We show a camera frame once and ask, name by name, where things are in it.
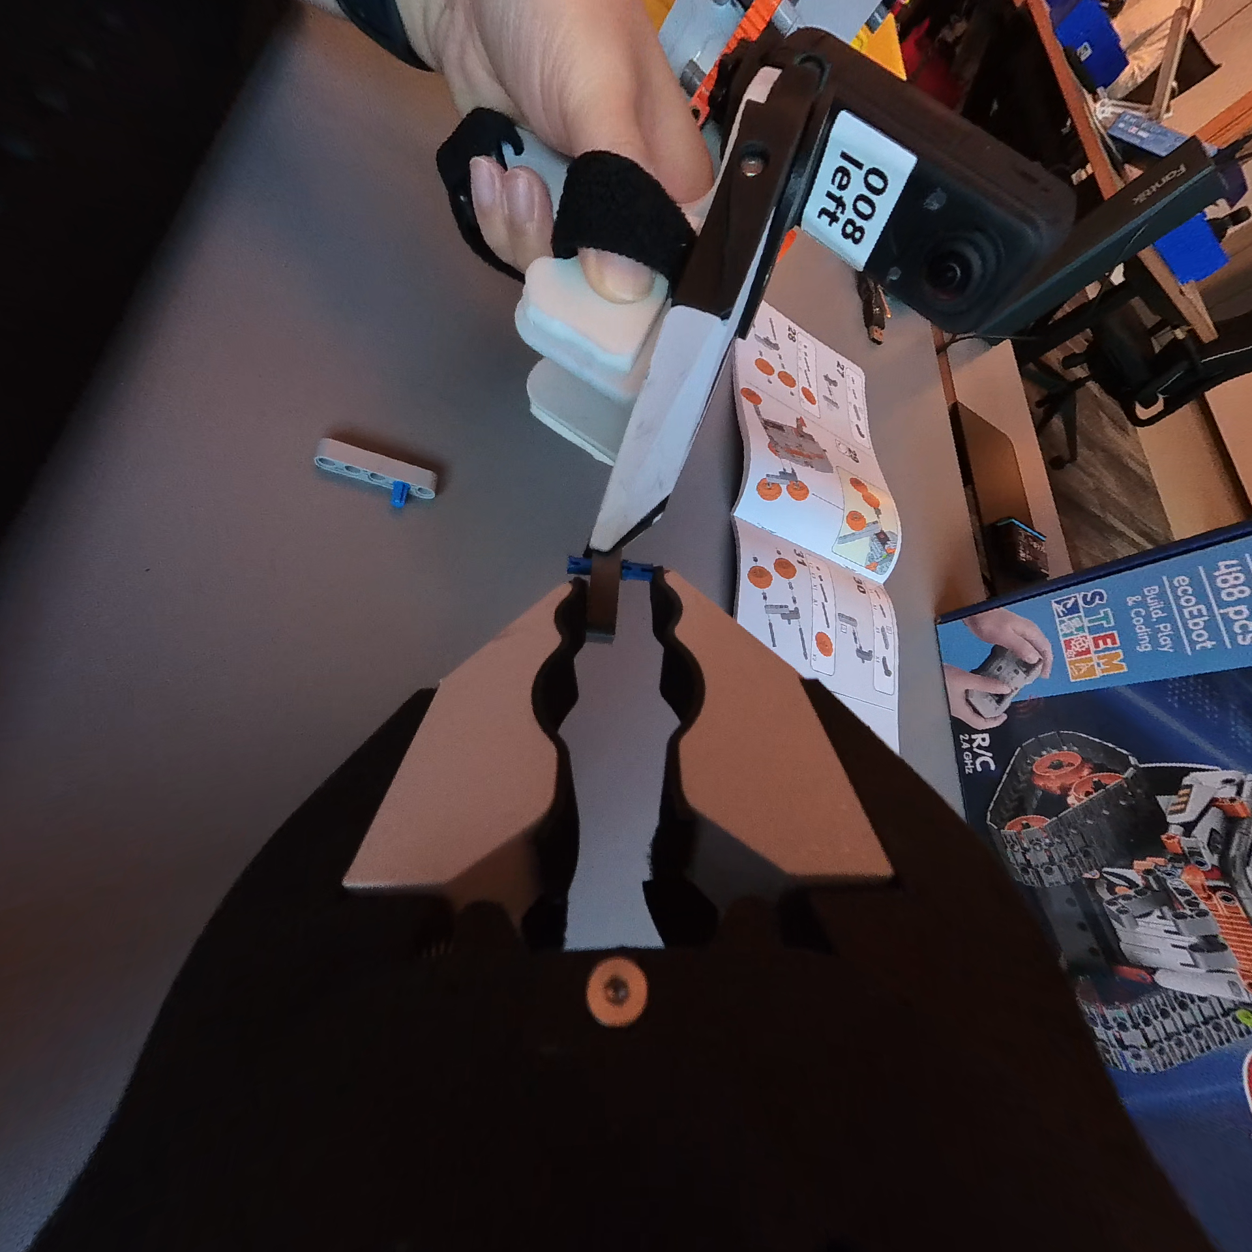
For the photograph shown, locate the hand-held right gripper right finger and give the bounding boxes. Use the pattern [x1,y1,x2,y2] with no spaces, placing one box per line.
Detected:
[641,567,899,947]

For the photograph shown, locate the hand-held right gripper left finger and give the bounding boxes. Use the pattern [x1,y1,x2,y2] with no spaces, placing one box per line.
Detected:
[340,576,589,947]

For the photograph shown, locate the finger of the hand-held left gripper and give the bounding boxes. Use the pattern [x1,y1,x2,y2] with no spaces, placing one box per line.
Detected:
[589,301,746,563]

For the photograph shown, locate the grey toy beam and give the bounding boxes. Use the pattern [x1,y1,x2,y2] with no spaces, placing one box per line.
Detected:
[315,436,439,494]

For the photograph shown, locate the person's left hand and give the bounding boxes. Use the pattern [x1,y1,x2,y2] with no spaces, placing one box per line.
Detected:
[431,0,717,307]

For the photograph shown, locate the dark green tall box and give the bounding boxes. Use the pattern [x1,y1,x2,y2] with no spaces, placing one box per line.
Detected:
[974,135,1252,341]

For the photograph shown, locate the wooden workbench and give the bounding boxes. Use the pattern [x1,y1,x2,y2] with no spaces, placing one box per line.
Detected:
[1023,0,1252,344]

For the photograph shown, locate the open instruction booklet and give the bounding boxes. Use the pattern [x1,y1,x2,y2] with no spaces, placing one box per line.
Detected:
[732,301,902,754]

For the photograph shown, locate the blue storage bin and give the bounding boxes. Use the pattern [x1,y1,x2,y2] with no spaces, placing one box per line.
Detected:
[1051,0,1133,90]

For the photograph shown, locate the black office chair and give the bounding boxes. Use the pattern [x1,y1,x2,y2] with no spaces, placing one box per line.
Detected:
[1032,283,1239,432]

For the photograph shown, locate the small black box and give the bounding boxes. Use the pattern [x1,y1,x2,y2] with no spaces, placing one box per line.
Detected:
[986,518,1051,579]

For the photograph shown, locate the grey orange toy rover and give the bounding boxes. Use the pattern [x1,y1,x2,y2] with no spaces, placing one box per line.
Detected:
[658,0,819,110]

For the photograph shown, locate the blue toy box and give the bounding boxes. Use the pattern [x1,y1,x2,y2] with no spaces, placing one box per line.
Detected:
[936,523,1252,1252]

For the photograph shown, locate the black wristband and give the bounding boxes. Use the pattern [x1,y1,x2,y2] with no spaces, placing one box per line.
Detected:
[337,0,437,74]

